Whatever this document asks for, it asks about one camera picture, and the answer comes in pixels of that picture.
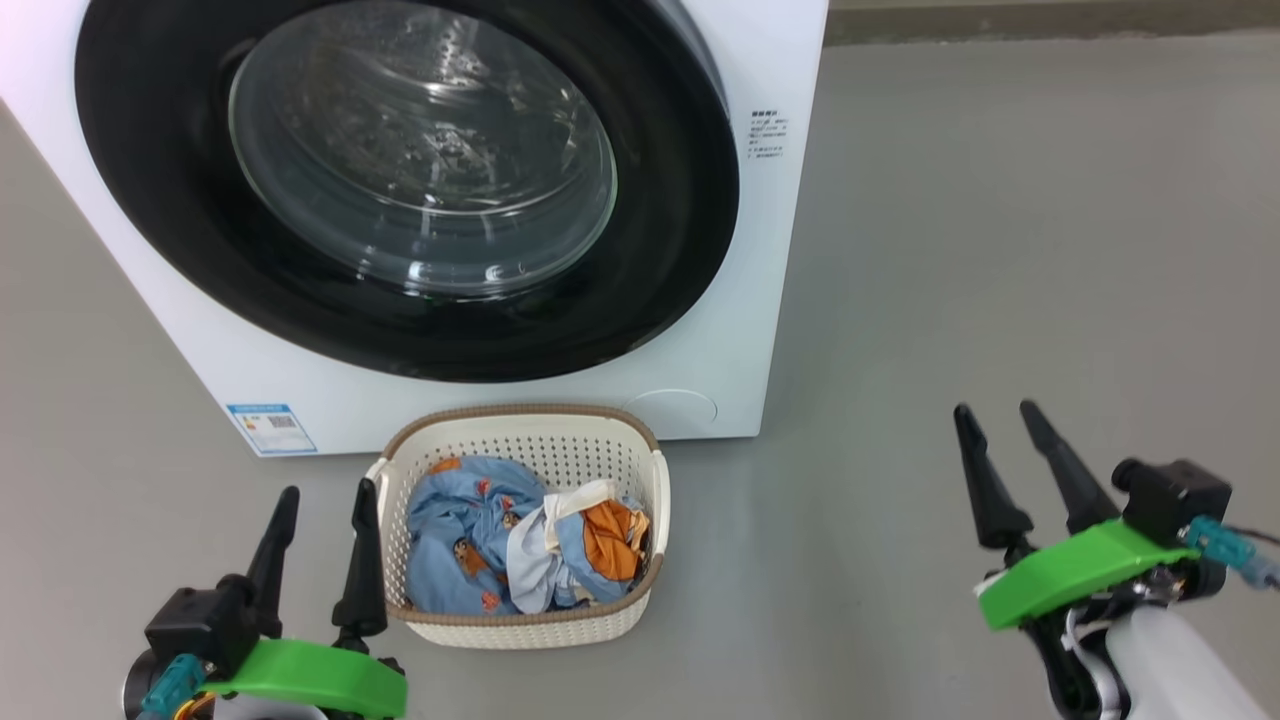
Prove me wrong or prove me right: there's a cream perforated laundry basket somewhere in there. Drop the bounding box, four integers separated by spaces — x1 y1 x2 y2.
365 404 671 651

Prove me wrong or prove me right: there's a left teal connector cable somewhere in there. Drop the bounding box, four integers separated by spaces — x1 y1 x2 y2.
138 655 208 720

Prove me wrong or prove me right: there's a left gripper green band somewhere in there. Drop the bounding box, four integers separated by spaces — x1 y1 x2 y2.
203 478 409 719

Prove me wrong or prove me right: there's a teal connector cable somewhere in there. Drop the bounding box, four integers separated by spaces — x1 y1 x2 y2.
138 655 208 720
1185 517 1280 591

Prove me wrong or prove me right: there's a blue energy label sticker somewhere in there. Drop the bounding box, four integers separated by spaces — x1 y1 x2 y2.
226 403 318 457

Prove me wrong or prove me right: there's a right teal connector cable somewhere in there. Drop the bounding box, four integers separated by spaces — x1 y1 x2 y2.
1185 517 1280 591

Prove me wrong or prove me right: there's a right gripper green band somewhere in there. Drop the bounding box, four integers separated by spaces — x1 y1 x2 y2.
953 400 1226 631

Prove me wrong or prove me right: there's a black glass washing machine door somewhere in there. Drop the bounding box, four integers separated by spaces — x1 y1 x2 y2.
75 0 741 384

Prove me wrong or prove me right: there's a blue clothing with orange print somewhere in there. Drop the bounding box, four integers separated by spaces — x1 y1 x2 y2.
405 455 653 616

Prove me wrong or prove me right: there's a white front-load washing machine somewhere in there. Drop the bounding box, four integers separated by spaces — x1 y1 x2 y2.
0 0 829 459

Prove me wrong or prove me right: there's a round white filter cover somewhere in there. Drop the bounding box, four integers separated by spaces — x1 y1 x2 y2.
622 388 719 441

